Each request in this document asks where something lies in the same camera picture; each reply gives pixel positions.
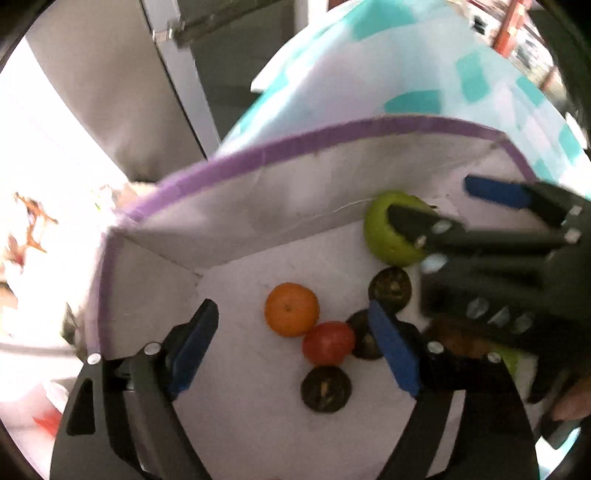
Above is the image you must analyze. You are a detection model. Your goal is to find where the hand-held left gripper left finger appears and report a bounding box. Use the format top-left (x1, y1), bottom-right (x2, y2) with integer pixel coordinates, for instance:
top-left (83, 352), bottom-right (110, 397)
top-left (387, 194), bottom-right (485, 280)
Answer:
top-left (50, 298), bottom-right (220, 480)

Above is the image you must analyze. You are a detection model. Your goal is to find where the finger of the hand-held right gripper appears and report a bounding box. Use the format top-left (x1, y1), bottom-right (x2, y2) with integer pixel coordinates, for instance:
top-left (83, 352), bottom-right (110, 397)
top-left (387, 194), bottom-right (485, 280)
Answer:
top-left (387, 204), bottom-right (574, 346)
top-left (464, 174), bottom-right (585, 229)

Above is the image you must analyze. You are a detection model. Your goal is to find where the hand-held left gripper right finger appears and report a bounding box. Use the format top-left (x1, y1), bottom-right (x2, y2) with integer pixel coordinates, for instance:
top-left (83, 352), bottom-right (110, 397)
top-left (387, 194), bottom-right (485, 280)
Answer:
top-left (368, 300), bottom-right (541, 480)

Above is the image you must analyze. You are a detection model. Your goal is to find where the orange mandarin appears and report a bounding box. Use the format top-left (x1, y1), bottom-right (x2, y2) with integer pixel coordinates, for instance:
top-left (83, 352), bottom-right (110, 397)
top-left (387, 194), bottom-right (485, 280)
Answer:
top-left (422, 316), bottom-right (496, 360)
top-left (264, 282), bottom-right (320, 337)

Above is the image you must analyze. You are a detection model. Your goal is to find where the dark brown water chestnut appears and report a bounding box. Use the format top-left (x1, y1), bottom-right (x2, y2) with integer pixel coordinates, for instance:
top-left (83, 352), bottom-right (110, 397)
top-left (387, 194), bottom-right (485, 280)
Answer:
top-left (345, 309), bottom-right (386, 361)
top-left (301, 366), bottom-right (353, 414)
top-left (368, 266), bottom-right (411, 311)

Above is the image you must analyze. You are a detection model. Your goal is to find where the green apple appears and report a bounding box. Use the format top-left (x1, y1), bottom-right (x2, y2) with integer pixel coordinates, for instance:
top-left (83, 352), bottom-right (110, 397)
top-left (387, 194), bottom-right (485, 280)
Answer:
top-left (363, 191), bottom-right (439, 267)

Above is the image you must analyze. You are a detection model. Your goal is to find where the white fabric box purple trim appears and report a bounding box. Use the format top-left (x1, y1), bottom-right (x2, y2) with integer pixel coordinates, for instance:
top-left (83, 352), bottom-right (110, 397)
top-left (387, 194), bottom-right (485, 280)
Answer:
top-left (90, 115), bottom-right (539, 480)

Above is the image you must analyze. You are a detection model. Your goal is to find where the person's right hand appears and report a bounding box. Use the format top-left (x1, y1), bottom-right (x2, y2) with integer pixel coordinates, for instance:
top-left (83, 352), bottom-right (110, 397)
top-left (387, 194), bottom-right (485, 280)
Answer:
top-left (551, 377), bottom-right (591, 422)

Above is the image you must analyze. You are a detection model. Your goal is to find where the red tomato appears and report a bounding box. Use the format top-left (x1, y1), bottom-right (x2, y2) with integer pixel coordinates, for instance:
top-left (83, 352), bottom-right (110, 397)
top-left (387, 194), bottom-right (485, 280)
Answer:
top-left (302, 322), bottom-right (356, 367)

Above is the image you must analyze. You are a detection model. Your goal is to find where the green citrus fruit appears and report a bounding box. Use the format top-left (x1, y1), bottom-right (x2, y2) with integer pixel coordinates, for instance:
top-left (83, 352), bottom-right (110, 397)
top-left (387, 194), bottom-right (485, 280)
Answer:
top-left (501, 348), bottom-right (521, 377)

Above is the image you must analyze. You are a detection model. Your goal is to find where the teal white checkered tablecloth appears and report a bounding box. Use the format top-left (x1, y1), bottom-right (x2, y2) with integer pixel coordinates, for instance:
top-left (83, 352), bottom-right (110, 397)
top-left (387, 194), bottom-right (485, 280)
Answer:
top-left (217, 0), bottom-right (591, 480)

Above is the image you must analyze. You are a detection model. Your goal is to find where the red rack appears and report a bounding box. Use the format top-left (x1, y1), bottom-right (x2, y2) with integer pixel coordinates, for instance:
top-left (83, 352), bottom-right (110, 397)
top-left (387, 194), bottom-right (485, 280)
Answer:
top-left (489, 0), bottom-right (557, 63)

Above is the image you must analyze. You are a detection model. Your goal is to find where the grey cabinet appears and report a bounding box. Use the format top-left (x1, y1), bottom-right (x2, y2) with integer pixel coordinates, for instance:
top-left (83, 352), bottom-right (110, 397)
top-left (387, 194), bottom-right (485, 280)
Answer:
top-left (28, 0), bottom-right (308, 182)

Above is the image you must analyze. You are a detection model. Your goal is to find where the metal cabinet handle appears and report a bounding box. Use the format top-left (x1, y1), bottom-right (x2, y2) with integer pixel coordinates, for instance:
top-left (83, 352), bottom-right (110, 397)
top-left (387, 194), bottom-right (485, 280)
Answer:
top-left (151, 14), bottom-right (185, 48)

